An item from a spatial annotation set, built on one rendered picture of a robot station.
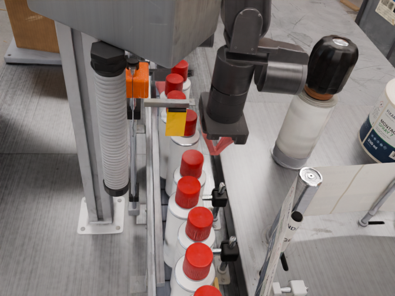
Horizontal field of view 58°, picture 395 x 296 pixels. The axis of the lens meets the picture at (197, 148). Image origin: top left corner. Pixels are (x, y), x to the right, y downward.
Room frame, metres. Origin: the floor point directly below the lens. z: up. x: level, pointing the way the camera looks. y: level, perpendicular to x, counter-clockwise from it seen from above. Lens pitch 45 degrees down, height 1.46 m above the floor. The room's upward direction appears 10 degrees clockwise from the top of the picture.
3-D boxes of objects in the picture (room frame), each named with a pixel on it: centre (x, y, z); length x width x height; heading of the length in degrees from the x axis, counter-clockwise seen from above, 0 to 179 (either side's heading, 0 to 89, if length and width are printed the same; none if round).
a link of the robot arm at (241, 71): (0.44, -0.04, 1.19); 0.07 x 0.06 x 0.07; 98
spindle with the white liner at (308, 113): (0.61, -0.22, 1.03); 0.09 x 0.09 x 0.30
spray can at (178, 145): (0.45, 0.03, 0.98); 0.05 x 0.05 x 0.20
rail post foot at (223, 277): (0.32, -0.09, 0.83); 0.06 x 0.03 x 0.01; 11
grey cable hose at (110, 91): (0.29, 0.10, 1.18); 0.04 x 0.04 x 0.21
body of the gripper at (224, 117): (0.44, -0.03, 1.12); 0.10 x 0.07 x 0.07; 13
